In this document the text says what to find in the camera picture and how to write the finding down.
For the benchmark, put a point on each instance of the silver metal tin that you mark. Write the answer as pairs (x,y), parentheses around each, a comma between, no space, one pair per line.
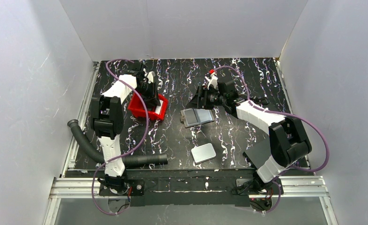
(203,153)

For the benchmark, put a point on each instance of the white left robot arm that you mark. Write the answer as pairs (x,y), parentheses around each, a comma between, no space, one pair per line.
(107,115)

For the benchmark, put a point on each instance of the red plastic bin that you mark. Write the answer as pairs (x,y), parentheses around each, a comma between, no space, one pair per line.
(137,109)

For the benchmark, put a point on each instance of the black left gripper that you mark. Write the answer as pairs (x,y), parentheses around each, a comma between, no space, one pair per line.
(152,95)

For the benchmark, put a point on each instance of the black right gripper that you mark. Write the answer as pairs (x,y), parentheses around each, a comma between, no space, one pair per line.
(201,98)

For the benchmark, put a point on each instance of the stack of credit cards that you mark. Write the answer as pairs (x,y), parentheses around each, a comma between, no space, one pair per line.
(160,107)

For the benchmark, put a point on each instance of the black flat plate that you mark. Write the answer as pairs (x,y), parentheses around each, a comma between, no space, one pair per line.
(258,153)

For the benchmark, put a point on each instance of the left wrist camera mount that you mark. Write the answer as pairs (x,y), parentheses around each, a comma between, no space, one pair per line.
(150,76)

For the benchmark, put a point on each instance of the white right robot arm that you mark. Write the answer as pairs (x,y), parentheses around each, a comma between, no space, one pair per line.
(288,139)

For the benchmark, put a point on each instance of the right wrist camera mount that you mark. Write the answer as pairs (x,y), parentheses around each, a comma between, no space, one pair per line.
(211,80)

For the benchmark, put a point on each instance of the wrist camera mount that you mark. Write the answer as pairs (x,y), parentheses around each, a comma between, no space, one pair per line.
(211,80)
(150,76)

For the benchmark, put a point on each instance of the grey leather card holder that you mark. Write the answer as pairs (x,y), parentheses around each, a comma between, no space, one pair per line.
(193,117)

